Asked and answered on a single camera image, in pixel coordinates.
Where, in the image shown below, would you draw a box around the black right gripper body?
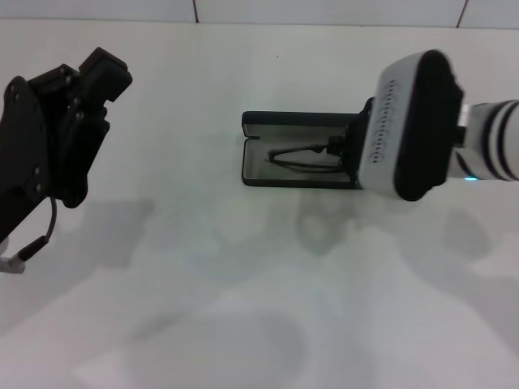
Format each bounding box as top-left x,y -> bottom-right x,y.
342,96 -> 376,190

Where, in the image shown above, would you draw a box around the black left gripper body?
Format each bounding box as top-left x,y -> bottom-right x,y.
0,75 -> 111,242

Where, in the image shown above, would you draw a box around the black round glasses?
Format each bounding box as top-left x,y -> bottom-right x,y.
264,144 -> 346,173

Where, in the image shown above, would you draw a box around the black glasses case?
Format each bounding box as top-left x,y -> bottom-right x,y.
242,110 -> 367,190

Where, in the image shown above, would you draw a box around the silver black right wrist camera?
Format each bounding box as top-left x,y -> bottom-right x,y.
362,49 -> 466,203

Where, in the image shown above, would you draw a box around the left gripper cable with plug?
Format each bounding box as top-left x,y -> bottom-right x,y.
0,196 -> 58,274

